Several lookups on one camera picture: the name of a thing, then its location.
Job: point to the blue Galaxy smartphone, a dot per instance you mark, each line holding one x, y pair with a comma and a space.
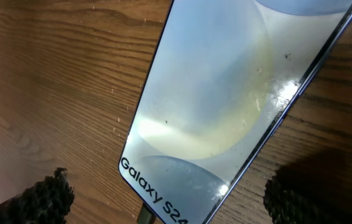
223, 75

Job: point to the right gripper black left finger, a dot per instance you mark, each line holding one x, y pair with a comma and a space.
46, 202

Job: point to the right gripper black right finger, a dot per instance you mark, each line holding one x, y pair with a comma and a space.
314, 189

